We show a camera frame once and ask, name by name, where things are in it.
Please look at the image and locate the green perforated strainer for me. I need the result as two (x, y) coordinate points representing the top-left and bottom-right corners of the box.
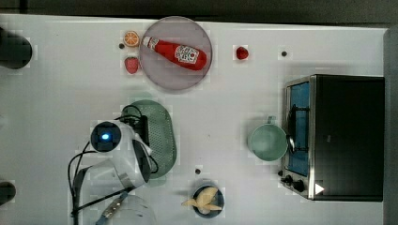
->
(122, 99), (177, 179)

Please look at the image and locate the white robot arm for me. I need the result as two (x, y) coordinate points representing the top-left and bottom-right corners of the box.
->
(69, 120), (152, 225)

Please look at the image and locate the red ketchup bottle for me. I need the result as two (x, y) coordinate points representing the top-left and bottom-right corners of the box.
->
(142, 37), (207, 71)

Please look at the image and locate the small red fruit toy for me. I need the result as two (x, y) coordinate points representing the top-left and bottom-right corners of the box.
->
(236, 47), (249, 60)

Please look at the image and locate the green mug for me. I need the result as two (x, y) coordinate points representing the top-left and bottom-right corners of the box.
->
(247, 116), (288, 161)

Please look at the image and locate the red strawberry toy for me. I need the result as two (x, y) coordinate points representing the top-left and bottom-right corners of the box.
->
(124, 57), (140, 74)

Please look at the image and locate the pale purple round plate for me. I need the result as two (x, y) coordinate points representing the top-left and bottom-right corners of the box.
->
(139, 16), (212, 92)

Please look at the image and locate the dark blue small bowl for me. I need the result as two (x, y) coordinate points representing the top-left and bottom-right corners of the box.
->
(192, 185), (224, 218)

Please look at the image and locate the peeled banana toy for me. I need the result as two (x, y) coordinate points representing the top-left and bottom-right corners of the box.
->
(182, 187), (222, 215)

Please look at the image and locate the orange slice toy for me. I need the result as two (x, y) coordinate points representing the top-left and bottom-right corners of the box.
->
(123, 31), (140, 48)

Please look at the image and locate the black toaster oven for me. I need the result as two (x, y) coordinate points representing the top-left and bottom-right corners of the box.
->
(278, 74), (385, 202)

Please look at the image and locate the black cylinder upper left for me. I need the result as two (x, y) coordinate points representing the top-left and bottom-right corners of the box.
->
(0, 28), (33, 69)

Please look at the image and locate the black cylinder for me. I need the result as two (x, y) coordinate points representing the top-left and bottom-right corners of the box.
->
(0, 28), (33, 69)
(0, 181), (16, 205)

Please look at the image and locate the black cylinder lower left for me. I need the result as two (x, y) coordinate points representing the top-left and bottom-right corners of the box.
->
(0, 181), (16, 205)

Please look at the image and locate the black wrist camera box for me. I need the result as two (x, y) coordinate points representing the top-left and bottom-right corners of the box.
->
(127, 115), (149, 145)

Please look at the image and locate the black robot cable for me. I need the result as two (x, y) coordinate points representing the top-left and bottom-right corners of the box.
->
(67, 141), (136, 225)

